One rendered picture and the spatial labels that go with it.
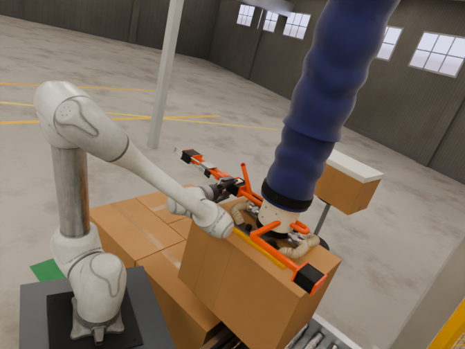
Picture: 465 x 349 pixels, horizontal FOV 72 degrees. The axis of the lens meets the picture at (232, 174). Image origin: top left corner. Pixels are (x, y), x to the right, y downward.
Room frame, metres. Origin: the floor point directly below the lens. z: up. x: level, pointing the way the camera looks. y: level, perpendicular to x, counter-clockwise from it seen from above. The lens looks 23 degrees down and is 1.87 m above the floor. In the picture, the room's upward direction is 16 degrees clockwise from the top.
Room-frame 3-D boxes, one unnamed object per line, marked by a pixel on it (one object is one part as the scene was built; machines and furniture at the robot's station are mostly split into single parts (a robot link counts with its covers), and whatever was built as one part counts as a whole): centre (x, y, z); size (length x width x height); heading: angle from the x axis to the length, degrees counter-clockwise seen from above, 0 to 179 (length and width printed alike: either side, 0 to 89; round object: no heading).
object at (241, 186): (1.42, -0.04, 1.20); 0.10 x 0.08 x 0.06; 145
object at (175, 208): (1.14, 0.15, 1.20); 0.16 x 0.13 x 0.11; 146
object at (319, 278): (0.89, -0.35, 1.19); 0.09 x 0.08 x 0.05; 145
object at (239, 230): (1.20, -0.19, 1.09); 0.34 x 0.10 x 0.05; 55
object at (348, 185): (3.07, -1.06, 0.82); 0.60 x 0.40 x 0.40; 48
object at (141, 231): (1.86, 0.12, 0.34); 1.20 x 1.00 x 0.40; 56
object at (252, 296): (1.27, -0.23, 0.87); 0.60 x 0.40 x 0.40; 55
